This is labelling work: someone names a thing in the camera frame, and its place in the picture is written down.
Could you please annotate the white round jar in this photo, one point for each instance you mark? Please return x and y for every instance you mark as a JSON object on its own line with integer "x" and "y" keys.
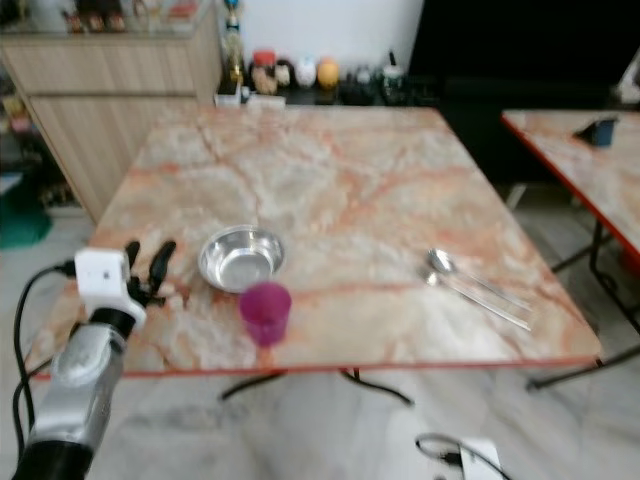
{"x": 305, "y": 72}

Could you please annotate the orange round jar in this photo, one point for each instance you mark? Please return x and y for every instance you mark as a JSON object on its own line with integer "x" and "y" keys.
{"x": 327, "y": 73}

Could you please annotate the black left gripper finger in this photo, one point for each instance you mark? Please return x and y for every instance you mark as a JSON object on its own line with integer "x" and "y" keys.
{"x": 161, "y": 260}
{"x": 132, "y": 253}

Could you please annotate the light wooden cabinet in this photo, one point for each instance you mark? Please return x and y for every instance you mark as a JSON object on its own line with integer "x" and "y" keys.
{"x": 130, "y": 100}

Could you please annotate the green plastic basin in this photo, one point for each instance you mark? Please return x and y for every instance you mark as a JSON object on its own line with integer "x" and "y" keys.
{"x": 22, "y": 215}

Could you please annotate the black side table frame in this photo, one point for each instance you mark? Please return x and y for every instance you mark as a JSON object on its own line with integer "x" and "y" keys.
{"x": 597, "y": 262}

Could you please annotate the stainless steel bowl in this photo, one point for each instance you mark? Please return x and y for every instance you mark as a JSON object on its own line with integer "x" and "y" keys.
{"x": 241, "y": 258}

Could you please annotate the tall glass bottle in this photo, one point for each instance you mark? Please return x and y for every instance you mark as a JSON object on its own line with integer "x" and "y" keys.
{"x": 234, "y": 55}

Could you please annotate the small red box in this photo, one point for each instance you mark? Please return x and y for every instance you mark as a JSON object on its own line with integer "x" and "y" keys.
{"x": 183, "y": 10}

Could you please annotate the small blue box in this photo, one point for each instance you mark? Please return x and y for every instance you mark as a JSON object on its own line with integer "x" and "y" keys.
{"x": 604, "y": 132}

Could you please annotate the red lid jar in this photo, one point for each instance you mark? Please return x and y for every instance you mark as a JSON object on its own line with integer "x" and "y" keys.
{"x": 264, "y": 72}

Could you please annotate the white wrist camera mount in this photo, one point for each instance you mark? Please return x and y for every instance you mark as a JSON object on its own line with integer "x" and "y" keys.
{"x": 100, "y": 275}
{"x": 480, "y": 460}

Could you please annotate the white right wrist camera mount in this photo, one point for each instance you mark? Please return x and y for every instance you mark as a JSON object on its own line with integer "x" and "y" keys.
{"x": 480, "y": 460}

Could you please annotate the purple plastic cup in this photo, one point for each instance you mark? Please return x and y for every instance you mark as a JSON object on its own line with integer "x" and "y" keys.
{"x": 266, "y": 313}

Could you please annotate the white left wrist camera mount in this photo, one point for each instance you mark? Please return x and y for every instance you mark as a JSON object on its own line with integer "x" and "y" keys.
{"x": 100, "y": 275}

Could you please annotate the black metal table frame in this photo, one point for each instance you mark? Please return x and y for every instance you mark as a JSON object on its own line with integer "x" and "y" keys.
{"x": 375, "y": 390}

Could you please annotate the metal spoon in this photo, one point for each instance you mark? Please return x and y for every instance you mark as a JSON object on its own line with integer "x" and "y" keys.
{"x": 440, "y": 262}

